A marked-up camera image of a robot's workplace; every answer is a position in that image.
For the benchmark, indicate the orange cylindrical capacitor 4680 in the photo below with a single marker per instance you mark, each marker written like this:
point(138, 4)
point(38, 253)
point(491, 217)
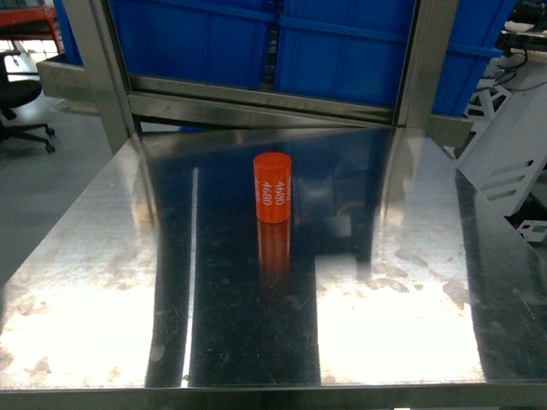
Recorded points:
point(272, 181)

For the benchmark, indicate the left blue plastic bin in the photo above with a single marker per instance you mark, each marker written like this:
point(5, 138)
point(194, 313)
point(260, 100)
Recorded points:
point(220, 43)

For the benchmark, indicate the blue plastic bin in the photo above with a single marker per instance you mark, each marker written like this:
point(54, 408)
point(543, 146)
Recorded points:
point(220, 43)
point(353, 51)

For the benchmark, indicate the right blue plastic bin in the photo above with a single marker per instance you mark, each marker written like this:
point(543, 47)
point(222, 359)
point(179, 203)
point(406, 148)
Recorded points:
point(353, 51)

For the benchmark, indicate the black office chair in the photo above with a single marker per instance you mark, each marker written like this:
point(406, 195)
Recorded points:
point(15, 94)

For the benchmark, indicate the stainless steel rack frame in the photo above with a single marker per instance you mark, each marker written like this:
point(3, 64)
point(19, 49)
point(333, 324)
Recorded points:
point(101, 85)

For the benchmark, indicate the white perforated metal bracket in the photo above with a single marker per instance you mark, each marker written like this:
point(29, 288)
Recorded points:
point(507, 150)

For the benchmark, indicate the red metal table frame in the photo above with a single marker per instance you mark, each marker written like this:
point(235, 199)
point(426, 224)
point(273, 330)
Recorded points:
point(37, 23)

